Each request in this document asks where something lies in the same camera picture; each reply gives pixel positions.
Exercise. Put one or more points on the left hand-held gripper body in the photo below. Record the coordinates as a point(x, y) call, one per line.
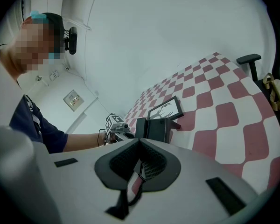
point(113, 122)

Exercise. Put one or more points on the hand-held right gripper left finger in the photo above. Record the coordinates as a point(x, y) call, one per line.
point(84, 183)

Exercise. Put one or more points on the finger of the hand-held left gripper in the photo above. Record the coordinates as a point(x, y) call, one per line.
point(126, 136)

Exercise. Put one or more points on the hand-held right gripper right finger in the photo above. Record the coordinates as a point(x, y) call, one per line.
point(189, 195)

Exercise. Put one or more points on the person's left forearm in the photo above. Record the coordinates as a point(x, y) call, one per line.
point(84, 141)

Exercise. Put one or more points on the black box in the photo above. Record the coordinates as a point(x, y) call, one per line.
point(157, 129)

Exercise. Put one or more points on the black wrist band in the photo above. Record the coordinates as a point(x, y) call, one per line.
point(104, 139)

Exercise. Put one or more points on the black framed antler picture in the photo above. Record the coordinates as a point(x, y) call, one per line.
point(165, 108)

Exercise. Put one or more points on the person's dark blue shirt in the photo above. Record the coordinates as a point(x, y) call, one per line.
point(37, 127)

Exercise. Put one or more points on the red white checkered tablecloth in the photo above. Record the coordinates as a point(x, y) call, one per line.
point(224, 115)

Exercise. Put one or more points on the person's head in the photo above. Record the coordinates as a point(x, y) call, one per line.
point(35, 45)

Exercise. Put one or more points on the teal hair clip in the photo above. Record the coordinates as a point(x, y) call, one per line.
point(38, 15)

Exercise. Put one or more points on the beige cloth bag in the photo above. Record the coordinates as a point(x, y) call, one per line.
point(278, 94)

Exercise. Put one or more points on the grey wall panel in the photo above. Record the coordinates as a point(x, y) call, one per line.
point(73, 100)

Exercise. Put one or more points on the white wall socket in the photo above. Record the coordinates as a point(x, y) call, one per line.
point(54, 75)

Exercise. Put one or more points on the black head-worn camera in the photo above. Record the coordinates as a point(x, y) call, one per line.
point(72, 41)

